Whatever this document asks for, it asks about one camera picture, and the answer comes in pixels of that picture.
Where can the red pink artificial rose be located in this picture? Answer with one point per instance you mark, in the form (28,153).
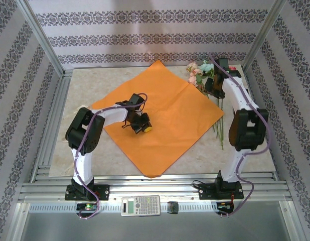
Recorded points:
(232,68)

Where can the orange wrapping paper sheet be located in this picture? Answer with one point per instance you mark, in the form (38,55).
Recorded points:
(170,113)

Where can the pale pink artificial flower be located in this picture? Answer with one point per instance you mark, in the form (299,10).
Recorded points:
(192,65)

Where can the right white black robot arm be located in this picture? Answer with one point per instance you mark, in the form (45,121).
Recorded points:
(231,173)

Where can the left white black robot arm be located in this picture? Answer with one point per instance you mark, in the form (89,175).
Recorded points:
(82,165)

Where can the white scientific calculator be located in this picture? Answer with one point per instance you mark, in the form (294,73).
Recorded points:
(145,206)

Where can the black clipper comb guard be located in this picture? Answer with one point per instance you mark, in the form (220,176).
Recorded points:
(172,207)

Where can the slotted metal strip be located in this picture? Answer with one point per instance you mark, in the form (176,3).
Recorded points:
(192,207)

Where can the small circuit board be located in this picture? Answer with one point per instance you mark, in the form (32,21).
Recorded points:
(224,206)
(87,206)

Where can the grey metal shelf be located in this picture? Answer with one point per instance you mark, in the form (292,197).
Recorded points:
(155,228)

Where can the aluminium cross rail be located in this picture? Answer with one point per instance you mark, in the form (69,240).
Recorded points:
(155,187)

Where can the aluminium frame post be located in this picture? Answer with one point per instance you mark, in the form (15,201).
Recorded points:
(43,40)
(261,37)

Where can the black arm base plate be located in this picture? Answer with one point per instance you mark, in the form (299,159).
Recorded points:
(207,192)
(103,192)

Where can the aluminium side rail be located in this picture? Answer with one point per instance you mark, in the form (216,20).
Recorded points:
(59,98)

